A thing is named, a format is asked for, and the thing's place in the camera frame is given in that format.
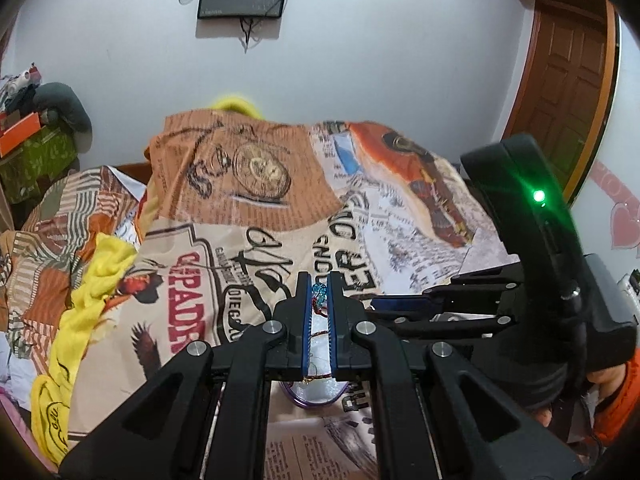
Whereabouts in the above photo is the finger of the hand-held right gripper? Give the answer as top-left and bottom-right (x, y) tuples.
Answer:
(371, 264), (525, 313)
(394, 311), (517, 343)

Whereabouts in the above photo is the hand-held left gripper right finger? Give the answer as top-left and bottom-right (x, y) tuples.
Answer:
(327, 273), (587, 480)

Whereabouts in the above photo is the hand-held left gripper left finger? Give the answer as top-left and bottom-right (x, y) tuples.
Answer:
(58, 270), (314, 480)

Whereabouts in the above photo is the purple heart-shaped tin box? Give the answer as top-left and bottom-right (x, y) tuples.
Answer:
(278, 376), (352, 409)

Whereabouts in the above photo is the person's right forearm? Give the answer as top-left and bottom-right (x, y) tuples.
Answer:
(591, 360), (640, 450)

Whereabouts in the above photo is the person's right hand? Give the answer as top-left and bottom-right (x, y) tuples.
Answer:
(531, 363), (630, 431)

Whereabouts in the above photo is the printed newspaper-pattern blanket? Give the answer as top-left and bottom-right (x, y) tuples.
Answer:
(65, 107), (523, 480)

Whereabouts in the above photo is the white heart-print wardrobe door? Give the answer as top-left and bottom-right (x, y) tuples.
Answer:
(567, 12), (640, 311)

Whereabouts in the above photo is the brown wooden door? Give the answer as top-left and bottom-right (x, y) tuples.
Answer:
(501, 0), (620, 196)

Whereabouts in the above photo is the yellow cloth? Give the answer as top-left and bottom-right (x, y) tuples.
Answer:
(29, 231), (140, 467)

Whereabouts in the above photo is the yellow plush cushion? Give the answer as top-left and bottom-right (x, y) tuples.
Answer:
(209, 91), (267, 122)

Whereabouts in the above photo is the striped orange quilt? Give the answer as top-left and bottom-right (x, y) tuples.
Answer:
(0, 166), (152, 358)

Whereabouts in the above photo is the green patterned cloth cover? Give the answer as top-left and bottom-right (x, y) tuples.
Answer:
(0, 124), (80, 207)

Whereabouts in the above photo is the grey cushion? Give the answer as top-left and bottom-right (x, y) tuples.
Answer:
(31, 81), (94, 154)

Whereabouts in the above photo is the orange box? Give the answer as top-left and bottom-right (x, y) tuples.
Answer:
(0, 111), (43, 158)

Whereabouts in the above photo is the pile of clothes and toys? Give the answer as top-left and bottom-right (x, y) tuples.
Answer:
(0, 64), (42, 113)

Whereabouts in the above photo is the wooden bed frame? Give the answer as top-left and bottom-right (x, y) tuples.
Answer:
(101, 161), (152, 184)

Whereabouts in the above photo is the black hanging monitor cable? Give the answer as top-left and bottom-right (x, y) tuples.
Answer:
(239, 16), (257, 54)

